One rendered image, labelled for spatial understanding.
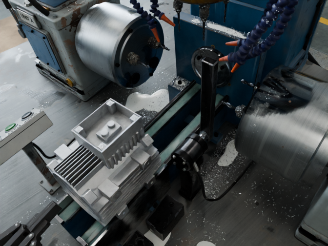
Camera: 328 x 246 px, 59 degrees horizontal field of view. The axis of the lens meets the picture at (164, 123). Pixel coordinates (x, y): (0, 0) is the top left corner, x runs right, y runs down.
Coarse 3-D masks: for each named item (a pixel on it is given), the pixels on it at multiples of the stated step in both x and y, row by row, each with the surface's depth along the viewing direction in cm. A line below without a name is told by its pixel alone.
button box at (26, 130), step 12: (36, 108) 81; (24, 120) 77; (36, 120) 77; (48, 120) 79; (0, 132) 77; (12, 132) 73; (24, 132) 75; (36, 132) 77; (0, 144) 72; (12, 144) 73; (24, 144) 75; (0, 156) 72
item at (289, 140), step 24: (288, 72) 67; (264, 96) 64; (288, 96) 63; (312, 96) 61; (264, 120) 64; (288, 120) 61; (312, 120) 59; (240, 144) 70; (264, 144) 65; (288, 144) 62; (312, 144) 59; (288, 168) 64; (312, 168) 62
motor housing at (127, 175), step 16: (64, 160) 64; (80, 160) 62; (96, 160) 62; (128, 160) 66; (160, 160) 72; (64, 176) 61; (80, 176) 60; (96, 176) 62; (112, 176) 64; (128, 176) 64; (144, 176) 69; (80, 192) 60; (96, 192) 62; (128, 192) 67; (96, 208) 61; (112, 208) 64
